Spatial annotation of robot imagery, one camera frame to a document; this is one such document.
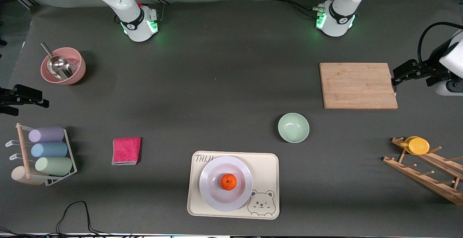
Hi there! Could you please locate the orange fruit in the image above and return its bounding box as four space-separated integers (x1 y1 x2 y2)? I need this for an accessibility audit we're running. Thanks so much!
220 173 237 191

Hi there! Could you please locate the pale lavender round plate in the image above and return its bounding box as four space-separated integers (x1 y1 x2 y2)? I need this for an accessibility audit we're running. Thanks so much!
199 156 253 212

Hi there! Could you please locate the purple cup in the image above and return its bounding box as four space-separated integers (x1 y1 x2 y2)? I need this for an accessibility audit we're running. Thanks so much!
28 126 65 143

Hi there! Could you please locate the metal scoop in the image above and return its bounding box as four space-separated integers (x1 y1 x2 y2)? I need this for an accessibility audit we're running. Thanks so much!
40 42 74 81

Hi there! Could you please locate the wooden cutting board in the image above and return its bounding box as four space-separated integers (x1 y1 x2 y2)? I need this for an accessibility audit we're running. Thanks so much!
319 63 399 110

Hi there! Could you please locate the blue cup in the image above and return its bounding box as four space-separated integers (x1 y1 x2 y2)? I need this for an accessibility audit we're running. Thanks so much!
31 142 68 158

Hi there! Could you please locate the pink bowl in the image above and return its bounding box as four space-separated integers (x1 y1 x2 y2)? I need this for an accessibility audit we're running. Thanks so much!
41 47 86 86

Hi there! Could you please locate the green cup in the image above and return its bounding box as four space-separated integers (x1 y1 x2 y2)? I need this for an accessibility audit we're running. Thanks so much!
35 157 73 177

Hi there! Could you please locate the yellow cup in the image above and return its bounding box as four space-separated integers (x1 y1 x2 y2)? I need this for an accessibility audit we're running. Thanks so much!
404 136 430 155

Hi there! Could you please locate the beige cup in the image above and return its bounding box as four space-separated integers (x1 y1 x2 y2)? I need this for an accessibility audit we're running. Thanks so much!
10 166 48 186

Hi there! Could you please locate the pink folded cloth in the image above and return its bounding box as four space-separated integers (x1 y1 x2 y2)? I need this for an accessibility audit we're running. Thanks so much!
111 137 142 166

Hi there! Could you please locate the wooden peg drying rack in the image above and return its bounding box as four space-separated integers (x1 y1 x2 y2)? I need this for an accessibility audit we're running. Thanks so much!
383 137 463 205

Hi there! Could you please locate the mint green bowl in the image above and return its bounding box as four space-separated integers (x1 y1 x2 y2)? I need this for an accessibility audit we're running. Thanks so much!
278 113 310 144

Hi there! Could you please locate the cream bear print tray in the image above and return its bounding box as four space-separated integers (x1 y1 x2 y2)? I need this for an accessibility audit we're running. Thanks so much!
187 150 280 220

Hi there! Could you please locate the white wire cup rack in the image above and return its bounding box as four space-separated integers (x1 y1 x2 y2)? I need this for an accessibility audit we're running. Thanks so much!
5 123 78 187

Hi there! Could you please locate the black floor cable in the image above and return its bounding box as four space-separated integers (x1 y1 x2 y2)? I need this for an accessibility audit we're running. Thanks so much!
0 200 145 238

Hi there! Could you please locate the black left arm base cable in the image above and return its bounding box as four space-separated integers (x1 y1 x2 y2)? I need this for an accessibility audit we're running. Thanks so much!
273 0 339 18

